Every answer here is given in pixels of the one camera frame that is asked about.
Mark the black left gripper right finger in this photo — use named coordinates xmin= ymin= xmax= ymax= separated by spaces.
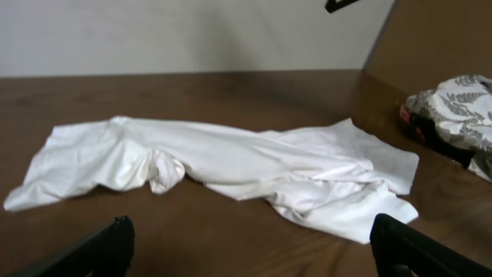
xmin=370 ymin=213 xmax=491 ymax=277

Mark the fern print fabric container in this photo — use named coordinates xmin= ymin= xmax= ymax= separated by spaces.
xmin=400 ymin=75 xmax=491 ymax=181

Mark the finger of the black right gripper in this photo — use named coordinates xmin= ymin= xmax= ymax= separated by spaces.
xmin=324 ymin=0 xmax=359 ymax=13

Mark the white printed t-shirt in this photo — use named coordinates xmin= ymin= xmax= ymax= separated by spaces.
xmin=4 ymin=116 xmax=419 ymax=244

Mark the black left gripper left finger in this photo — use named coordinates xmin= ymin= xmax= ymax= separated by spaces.
xmin=11 ymin=215 xmax=135 ymax=277

